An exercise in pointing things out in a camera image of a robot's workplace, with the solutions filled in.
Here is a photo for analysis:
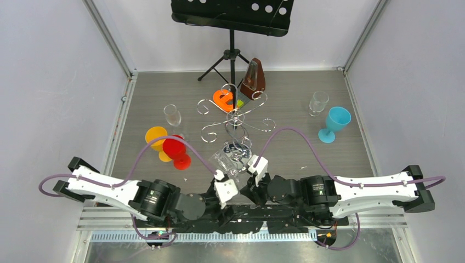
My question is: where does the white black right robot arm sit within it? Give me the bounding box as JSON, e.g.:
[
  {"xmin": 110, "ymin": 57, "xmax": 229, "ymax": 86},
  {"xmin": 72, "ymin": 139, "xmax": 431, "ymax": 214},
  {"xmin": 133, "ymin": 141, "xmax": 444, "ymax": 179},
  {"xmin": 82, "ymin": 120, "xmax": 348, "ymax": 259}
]
[{"xmin": 240, "ymin": 165, "xmax": 435, "ymax": 225}]

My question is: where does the clear textured wine glass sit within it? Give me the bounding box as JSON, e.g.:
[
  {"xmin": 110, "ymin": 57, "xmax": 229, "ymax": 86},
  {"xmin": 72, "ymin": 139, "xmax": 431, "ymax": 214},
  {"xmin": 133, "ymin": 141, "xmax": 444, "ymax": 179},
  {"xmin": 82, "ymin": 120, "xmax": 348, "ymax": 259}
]
[{"xmin": 309, "ymin": 91, "xmax": 329, "ymax": 116}]

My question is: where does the black music stand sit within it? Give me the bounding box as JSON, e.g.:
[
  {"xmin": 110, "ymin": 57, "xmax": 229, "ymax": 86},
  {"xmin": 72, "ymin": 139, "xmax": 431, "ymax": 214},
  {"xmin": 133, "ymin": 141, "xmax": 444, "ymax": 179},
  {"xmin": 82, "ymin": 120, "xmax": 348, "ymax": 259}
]
[{"xmin": 171, "ymin": 0, "xmax": 296, "ymax": 130}]

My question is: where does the aluminium frame rail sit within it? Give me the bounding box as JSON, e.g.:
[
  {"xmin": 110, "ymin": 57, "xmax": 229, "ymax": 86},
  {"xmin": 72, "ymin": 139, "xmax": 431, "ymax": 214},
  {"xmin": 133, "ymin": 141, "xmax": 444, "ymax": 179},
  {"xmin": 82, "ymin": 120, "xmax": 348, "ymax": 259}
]
[{"xmin": 76, "ymin": 203, "xmax": 410, "ymax": 244}]

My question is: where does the chrome wine glass rack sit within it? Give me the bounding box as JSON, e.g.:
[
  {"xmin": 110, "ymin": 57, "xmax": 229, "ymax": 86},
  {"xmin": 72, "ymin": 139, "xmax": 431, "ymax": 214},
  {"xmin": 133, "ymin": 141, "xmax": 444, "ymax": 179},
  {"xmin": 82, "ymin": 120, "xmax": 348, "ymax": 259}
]
[{"xmin": 196, "ymin": 83, "xmax": 276, "ymax": 162}]

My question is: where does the yellow wine glass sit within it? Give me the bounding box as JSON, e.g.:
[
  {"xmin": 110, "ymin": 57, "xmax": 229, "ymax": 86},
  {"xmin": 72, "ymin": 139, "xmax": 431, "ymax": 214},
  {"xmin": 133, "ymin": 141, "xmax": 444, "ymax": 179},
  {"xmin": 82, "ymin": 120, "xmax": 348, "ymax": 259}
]
[{"xmin": 145, "ymin": 126, "xmax": 173, "ymax": 163}]

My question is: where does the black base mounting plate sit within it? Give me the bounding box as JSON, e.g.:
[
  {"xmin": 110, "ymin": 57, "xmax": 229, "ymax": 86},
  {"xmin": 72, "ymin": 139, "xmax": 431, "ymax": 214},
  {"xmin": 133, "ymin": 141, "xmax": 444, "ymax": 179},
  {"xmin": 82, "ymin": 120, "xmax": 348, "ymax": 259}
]
[{"xmin": 154, "ymin": 205, "xmax": 349, "ymax": 234}]

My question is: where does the brown metronome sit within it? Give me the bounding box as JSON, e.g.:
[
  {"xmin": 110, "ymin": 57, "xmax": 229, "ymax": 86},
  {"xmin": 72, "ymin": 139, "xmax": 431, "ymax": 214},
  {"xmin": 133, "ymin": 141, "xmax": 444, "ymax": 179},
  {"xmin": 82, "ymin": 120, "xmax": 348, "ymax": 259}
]
[{"xmin": 239, "ymin": 58, "xmax": 266, "ymax": 100}]

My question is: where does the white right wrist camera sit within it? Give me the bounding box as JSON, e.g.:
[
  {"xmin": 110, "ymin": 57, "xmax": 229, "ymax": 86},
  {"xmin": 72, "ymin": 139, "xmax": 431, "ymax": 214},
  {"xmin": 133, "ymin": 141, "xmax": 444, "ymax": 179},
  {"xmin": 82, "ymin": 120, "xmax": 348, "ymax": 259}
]
[{"xmin": 246, "ymin": 155, "xmax": 269, "ymax": 187}]

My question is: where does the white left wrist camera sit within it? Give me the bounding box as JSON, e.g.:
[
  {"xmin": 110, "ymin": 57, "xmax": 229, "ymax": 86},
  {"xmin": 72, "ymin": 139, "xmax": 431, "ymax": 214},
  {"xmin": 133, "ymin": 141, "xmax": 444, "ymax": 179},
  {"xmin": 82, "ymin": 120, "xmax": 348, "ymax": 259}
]
[{"xmin": 213, "ymin": 179, "xmax": 239, "ymax": 209}]

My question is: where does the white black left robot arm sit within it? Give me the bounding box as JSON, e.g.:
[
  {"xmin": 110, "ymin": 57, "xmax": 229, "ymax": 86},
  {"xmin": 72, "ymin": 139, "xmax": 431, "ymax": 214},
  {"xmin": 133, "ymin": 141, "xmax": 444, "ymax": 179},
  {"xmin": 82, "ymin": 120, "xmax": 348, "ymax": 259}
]
[{"xmin": 53, "ymin": 157, "xmax": 239, "ymax": 227}]

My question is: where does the blue wine glass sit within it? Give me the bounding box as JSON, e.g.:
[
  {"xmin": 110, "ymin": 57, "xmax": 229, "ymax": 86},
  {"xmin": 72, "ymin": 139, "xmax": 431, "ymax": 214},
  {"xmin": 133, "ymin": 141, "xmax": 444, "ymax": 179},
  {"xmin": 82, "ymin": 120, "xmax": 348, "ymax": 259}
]
[{"xmin": 318, "ymin": 106, "xmax": 351, "ymax": 144}]

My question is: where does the clear wine glass back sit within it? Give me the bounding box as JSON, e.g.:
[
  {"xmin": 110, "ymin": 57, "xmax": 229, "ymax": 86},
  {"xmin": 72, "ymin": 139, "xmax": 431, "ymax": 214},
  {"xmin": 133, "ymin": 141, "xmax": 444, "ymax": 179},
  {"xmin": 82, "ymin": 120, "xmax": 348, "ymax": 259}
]
[{"xmin": 208, "ymin": 144, "xmax": 252, "ymax": 183}]

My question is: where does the red wine glass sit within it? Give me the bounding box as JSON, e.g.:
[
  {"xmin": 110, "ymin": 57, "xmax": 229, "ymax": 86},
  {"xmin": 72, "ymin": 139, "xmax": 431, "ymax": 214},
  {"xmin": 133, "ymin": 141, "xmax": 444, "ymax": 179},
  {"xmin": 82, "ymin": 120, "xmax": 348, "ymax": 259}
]
[{"xmin": 163, "ymin": 139, "xmax": 191, "ymax": 170}]

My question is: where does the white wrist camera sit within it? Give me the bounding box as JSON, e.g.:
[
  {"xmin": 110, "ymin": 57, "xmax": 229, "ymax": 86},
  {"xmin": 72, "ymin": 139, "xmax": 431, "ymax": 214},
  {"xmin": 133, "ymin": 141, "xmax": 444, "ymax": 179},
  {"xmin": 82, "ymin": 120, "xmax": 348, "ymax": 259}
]
[
  {"xmin": 246, "ymin": 155, "xmax": 269, "ymax": 187},
  {"xmin": 213, "ymin": 179, "xmax": 239, "ymax": 209}
]

